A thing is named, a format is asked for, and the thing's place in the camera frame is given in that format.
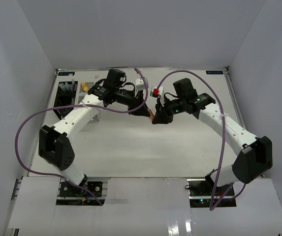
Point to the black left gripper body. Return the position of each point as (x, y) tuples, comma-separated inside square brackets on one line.
[(129, 98)]

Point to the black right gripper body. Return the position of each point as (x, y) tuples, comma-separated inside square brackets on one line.
[(175, 106)]

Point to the orange highlighter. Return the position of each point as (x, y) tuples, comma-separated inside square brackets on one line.
[(151, 117)]

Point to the yellow highlighter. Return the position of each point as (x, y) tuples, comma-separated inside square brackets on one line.
[(84, 87)]

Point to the green gel pen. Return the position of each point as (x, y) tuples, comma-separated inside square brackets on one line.
[(67, 87)]

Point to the black gel pen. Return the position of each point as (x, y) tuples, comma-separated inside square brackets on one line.
[(62, 87)]

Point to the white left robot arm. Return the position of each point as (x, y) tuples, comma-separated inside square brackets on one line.
[(55, 142)]

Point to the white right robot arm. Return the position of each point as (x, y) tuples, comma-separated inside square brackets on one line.
[(253, 154)]

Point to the white slotted organizer box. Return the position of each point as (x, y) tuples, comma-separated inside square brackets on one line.
[(86, 112)]

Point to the black slotted organizer box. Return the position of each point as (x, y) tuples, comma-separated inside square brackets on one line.
[(65, 99)]

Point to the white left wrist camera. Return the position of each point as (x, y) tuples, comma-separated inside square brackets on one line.
[(141, 84)]

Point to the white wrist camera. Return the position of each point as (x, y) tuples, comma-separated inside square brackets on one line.
[(158, 93), (141, 84)]

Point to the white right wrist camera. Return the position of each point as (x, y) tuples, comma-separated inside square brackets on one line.
[(158, 93)]

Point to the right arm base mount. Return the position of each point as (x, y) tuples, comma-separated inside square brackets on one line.
[(200, 195)]

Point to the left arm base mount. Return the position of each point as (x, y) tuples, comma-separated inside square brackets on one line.
[(69, 195)]

